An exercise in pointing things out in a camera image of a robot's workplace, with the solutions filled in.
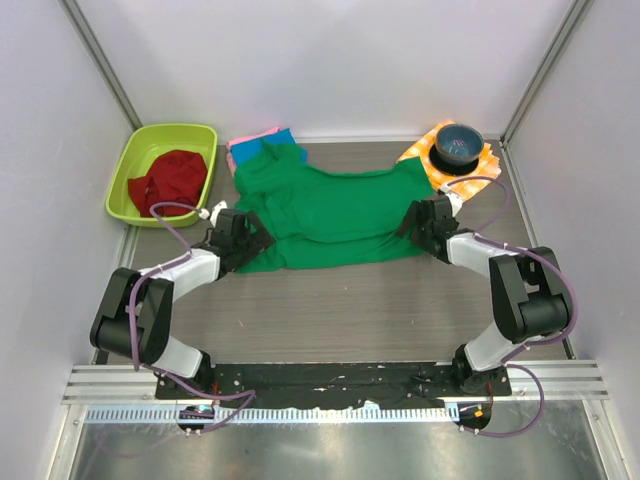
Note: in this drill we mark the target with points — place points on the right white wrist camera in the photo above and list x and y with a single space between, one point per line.
455 200

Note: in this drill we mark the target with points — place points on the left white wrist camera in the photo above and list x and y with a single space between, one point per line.
211 215

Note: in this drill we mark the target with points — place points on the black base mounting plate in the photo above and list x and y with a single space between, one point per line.
334 386

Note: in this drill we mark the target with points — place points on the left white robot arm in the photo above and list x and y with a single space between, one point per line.
134 316

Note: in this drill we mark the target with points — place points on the pink t shirt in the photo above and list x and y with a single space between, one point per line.
239 140

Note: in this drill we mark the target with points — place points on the black saucer plate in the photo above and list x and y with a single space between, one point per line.
455 167

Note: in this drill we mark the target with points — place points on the orange checkered cloth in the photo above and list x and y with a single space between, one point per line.
487 164

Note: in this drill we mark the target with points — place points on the dark blue ceramic bowl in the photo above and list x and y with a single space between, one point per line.
451 132

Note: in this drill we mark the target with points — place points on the green t shirt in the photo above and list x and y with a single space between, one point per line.
322 219

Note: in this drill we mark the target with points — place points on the lime green plastic basin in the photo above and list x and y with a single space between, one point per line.
142 149

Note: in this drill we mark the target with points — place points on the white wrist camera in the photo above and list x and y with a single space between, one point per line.
211 215
455 200

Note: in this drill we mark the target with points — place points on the red t shirt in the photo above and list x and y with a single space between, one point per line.
176 176

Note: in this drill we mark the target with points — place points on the perforated metal rail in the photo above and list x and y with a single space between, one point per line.
187 415

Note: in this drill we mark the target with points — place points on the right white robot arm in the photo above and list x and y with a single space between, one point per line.
532 302

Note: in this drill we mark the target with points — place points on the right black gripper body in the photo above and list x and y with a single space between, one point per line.
424 230

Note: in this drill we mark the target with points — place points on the blue t shirt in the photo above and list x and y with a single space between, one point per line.
246 151

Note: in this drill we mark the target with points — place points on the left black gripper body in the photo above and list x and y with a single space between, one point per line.
244 248

